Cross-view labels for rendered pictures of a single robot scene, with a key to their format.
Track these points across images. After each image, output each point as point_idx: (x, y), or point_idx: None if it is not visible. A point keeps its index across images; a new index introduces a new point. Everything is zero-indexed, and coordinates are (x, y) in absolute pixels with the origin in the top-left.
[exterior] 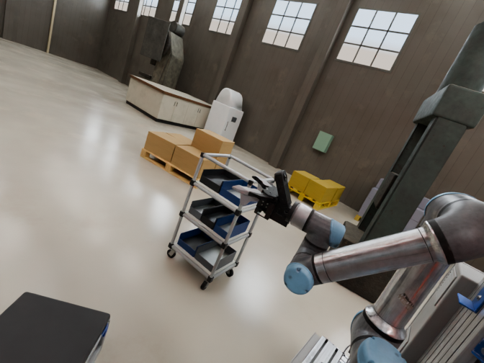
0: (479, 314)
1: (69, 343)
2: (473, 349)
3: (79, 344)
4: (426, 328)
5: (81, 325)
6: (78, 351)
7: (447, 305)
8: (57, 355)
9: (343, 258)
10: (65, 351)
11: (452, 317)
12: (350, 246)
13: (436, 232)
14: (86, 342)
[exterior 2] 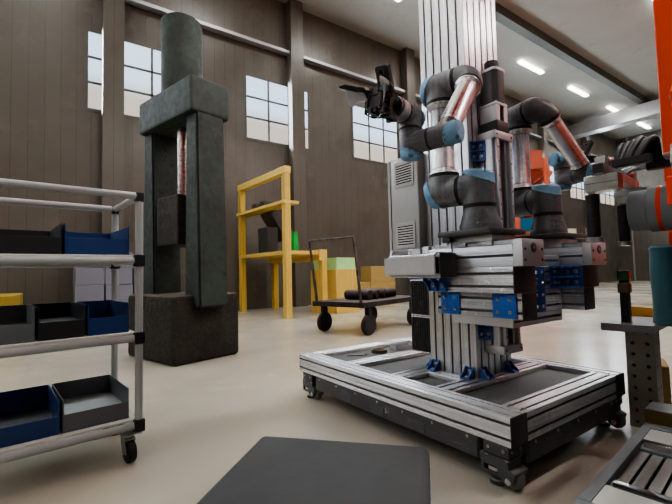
0: (454, 149)
1: (339, 459)
2: (471, 159)
3: (341, 449)
4: (420, 200)
5: (293, 455)
6: (355, 448)
7: (420, 176)
8: (368, 464)
9: (460, 106)
10: (357, 459)
11: (425, 181)
12: (453, 101)
13: (474, 75)
14: (335, 444)
